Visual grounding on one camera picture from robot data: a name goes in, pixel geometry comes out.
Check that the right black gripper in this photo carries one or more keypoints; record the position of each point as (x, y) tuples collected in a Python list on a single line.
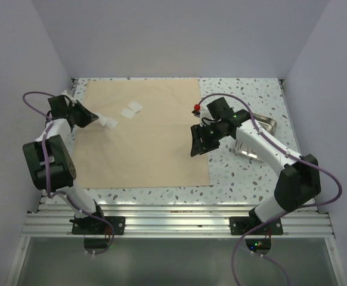
[(198, 147)]

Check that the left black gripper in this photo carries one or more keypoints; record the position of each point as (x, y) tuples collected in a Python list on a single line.
[(87, 117)]

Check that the stainless steel tray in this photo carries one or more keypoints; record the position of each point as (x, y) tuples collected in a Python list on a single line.
[(250, 143)]

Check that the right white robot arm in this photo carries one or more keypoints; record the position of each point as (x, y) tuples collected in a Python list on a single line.
[(297, 183)]

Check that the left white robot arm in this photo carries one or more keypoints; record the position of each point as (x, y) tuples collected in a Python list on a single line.
[(49, 162)]

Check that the beige cloth mat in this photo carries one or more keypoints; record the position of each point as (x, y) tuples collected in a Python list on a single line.
[(150, 150)]

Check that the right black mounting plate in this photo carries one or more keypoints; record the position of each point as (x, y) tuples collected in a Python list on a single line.
[(240, 225)]

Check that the black mounting plate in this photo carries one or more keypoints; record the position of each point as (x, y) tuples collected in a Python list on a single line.
[(88, 226), (240, 225)]

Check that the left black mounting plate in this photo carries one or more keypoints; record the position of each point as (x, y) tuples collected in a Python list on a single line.
[(88, 226)]

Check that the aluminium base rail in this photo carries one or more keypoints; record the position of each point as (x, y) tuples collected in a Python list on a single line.
[(174, 221)]

